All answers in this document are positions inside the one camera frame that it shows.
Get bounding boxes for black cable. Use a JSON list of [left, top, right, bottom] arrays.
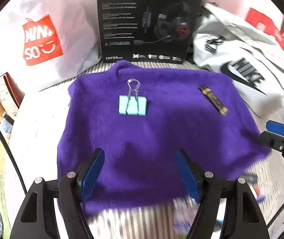
[[0, 109, 28, 195]]

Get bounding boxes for gold black lipstick tube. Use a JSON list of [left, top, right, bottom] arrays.
[[199, 85, 228, 116]]

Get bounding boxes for black headset box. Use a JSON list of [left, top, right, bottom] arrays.
[[97, 0, 202, 64]]

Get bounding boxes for red paper bag white handles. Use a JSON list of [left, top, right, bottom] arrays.
[[245, 8, 284, 50]]

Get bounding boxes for striped quilt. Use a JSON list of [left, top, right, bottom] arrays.
[[2, 60, 284, 239]]

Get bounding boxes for grey Nike bag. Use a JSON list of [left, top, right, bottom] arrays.
[[193, 3, 284, 117]]

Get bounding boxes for white Miniso shopping bag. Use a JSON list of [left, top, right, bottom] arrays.
[[0, 0, 100, 83]]

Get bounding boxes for brown patterned book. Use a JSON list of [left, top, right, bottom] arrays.
[[0, 72, 25, 118]]

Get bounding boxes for teal binder clip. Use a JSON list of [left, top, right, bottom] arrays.
[[119, 78, 147, 116]]

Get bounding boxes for purple towel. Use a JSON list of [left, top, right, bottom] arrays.
[[57, 61, 270, 216]]

